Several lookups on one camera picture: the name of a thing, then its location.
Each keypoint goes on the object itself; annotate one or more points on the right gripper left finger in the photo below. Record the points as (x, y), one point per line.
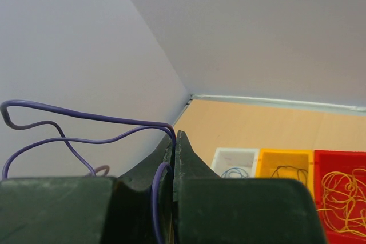
(90, 209)

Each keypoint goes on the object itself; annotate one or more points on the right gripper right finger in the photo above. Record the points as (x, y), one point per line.
(211, 209)

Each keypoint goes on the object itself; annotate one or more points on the white plastic bin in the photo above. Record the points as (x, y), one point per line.
(235, 162)

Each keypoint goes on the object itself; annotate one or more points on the yellow plastic bin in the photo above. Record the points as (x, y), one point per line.
(293, 164)

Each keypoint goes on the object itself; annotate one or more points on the red plastic bin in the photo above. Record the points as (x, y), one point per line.
(339, 188)

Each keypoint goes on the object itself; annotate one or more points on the aluminium back rail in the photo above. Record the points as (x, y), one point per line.
(285, 104)

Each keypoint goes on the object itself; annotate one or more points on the aluminium rail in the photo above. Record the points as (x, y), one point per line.
(182, 112)
(285, 104)

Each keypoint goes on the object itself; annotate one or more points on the aluminium left side rail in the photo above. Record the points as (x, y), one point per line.
(182, 112)

